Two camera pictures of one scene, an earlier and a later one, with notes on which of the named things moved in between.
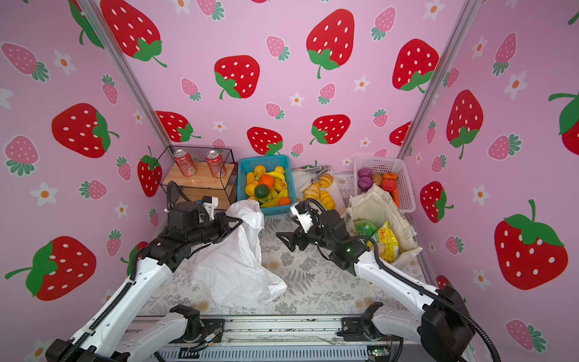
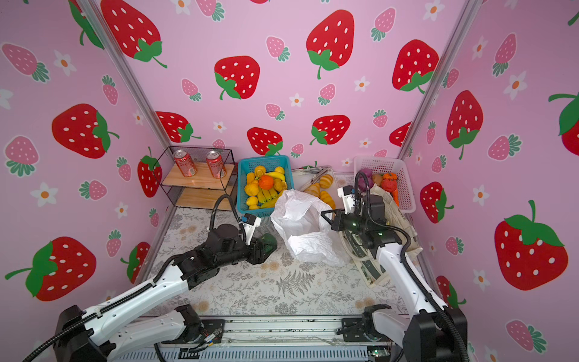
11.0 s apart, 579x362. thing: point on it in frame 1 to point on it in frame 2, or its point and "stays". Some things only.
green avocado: (261, 191) to (270, 243)
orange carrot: (396, 197) stays
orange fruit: (266, 179) stays
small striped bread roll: (326, 181) stays
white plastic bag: (230, 272) to (307, 235)
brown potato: (378, 179) stays
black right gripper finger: (289, 238) to (323, 214)
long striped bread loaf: (312, 191) stays
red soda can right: (216, 164) stays
